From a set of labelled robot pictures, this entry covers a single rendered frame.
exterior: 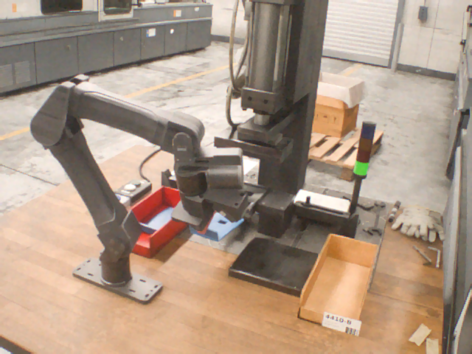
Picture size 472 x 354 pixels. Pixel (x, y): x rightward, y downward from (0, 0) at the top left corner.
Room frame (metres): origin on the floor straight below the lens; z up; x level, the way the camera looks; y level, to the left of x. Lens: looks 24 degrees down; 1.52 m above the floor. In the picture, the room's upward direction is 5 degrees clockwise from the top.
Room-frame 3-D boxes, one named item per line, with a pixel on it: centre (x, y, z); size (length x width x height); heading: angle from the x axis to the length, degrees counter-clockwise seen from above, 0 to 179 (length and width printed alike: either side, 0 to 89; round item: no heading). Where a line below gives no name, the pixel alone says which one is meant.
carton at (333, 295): (0.81, -0.25, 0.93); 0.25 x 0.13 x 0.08; 159
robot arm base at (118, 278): (0.78, 0.24, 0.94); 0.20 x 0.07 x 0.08; 69
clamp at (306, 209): (1.06, -0.23, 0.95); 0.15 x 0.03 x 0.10; 69
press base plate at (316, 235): (1.17, -0.10, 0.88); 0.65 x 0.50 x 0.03; 69
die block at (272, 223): (1.10, -0.05, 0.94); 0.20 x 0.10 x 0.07; 69
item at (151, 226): (1.04, 0.18, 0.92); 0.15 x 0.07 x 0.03; 156
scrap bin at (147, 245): (1.02, 0.19, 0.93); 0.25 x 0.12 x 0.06; 159
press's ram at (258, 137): (1.17, -0.06, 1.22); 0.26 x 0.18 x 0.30; 159
